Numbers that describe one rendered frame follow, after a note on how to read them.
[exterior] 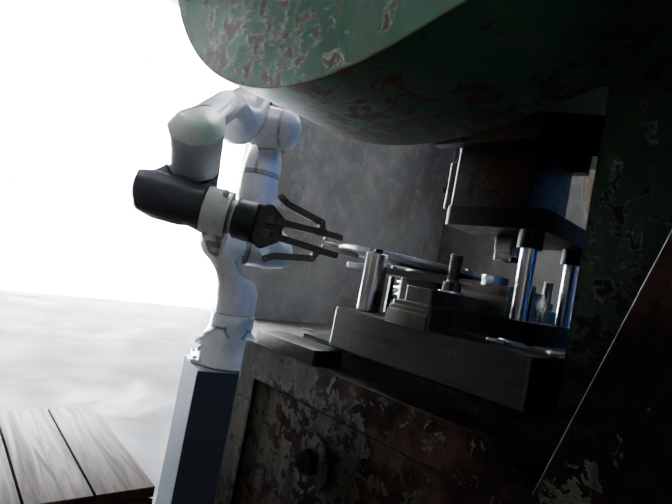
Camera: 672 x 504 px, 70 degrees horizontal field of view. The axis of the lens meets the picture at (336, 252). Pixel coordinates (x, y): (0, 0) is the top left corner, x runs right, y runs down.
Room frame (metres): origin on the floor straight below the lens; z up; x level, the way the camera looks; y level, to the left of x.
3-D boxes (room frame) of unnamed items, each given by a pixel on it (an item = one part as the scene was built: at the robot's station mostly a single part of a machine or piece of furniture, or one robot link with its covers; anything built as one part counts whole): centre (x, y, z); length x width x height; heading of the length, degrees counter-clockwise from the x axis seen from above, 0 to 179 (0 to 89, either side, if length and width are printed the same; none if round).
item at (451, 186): (0.79, -0.25, 1.04); 0.17 x 0.15 x 0.30; 44
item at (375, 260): (0.73, -0.06, 0.75); 0.03 x 0.03 x 0.10; 44
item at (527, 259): (0.66, -0.26, 0.81); 0.02 x 0.02 x 0.14
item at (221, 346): (1.36, 0.26, 0.52); 0.22 x 0.19 x 0.14; 27
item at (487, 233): (0.76, -0.28, 0.86); 0.20 x 0.16 x 0.05; 134
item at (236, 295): (1.31, 0.28, 0.71); 0.18 x 0.11 x 0.25; 111
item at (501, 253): (0.77, -0.27, 0.84); 0.05 x 0.03 x 0.04; 134
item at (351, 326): (0.76, -0.28, 0.68); 0.45 x 0.30 x 0.06; 134
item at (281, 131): (1.28, 0.22, 1.07); 0.19 x 0.17 x 0.18; 173
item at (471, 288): (0.77, -0.28, 0.76); 0.15 x 0.09 x 0.05; 134
